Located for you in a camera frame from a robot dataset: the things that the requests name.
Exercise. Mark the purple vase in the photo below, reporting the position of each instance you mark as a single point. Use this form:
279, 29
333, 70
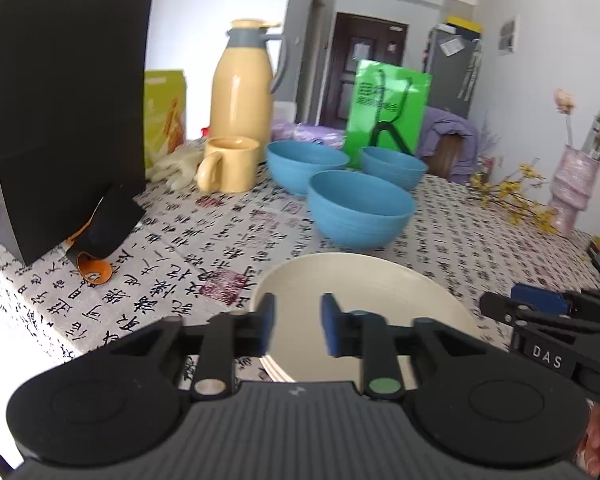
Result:
572, 185

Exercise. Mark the white plastic box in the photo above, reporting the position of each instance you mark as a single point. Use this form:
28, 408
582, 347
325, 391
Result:
285, 111

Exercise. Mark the yellow thermos jug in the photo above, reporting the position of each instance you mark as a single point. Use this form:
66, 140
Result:
240, 95

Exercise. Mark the white rubber gloves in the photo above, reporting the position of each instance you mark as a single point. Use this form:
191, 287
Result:
177, 167

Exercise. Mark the yellow flower branch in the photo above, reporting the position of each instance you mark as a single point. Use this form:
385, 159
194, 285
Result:
517, 197

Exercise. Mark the black paper bag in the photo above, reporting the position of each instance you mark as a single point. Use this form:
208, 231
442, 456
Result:
70, 110

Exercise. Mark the yellow carton box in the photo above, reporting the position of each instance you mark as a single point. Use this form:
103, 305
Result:
165, 115

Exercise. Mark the dried purple flower sprigs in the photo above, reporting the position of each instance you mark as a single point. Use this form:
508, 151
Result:
489, 135

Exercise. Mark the green paper bag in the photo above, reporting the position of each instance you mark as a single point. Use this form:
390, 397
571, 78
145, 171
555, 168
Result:
370, 110

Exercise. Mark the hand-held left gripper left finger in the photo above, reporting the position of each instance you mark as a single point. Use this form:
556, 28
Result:
266, 320

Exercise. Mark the purple tissue packet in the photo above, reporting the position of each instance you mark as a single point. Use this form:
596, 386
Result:
305, 133

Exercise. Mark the blue bowl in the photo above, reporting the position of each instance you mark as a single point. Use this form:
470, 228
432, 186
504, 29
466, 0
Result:
392, 172
300, 170
360, 220

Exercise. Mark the white wall panel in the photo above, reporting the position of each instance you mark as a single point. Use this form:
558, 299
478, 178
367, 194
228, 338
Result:
508, 34

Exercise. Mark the printed tablecloth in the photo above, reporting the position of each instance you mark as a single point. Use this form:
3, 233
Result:
180, 240

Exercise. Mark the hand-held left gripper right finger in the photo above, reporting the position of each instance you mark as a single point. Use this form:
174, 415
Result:
330, 325

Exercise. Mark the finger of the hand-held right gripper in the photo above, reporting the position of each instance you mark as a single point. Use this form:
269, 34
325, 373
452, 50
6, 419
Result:
540, 297
545, 317

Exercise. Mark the yellow mug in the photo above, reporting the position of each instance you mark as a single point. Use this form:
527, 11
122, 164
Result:
232, 167

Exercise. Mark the grey refrigerator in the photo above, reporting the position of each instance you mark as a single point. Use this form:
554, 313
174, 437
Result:
447, 80

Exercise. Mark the wooden chair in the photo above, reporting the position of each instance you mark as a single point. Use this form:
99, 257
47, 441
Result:
447, 156

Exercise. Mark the dark wooden door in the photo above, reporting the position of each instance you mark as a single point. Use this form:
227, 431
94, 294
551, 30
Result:
345, 85

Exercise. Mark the white umbrella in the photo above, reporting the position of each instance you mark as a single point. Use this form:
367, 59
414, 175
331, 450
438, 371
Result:
470, 70

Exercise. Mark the purple jacket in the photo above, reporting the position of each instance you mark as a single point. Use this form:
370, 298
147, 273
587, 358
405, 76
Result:
442, 122

